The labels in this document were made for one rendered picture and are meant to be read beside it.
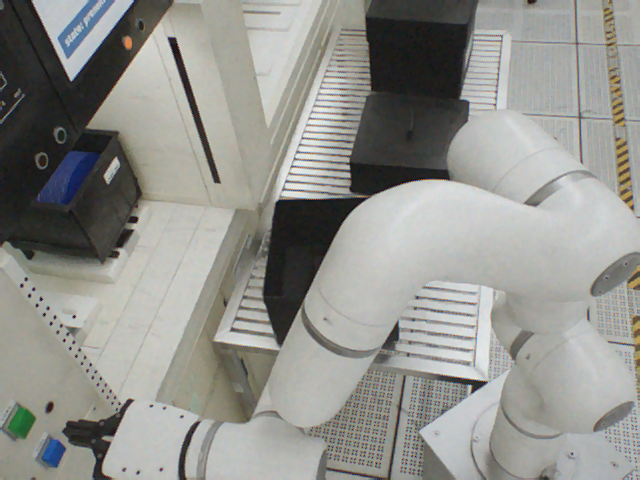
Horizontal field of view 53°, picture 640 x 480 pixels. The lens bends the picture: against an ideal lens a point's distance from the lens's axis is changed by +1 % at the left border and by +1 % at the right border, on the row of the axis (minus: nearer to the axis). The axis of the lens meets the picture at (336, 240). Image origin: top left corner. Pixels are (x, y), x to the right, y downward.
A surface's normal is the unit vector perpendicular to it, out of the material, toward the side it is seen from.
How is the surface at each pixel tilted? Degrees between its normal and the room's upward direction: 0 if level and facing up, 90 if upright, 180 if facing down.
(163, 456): 6
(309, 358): 66
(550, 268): 75
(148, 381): 0
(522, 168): 25
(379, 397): 0
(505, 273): 83
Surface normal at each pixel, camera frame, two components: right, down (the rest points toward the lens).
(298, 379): -0.50, 0.36
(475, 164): -0.81, -0.06
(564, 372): -0.59, -0.29
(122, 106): -0.21, 0.76
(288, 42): -0.08, -0.65
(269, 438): 0.01, -0.90
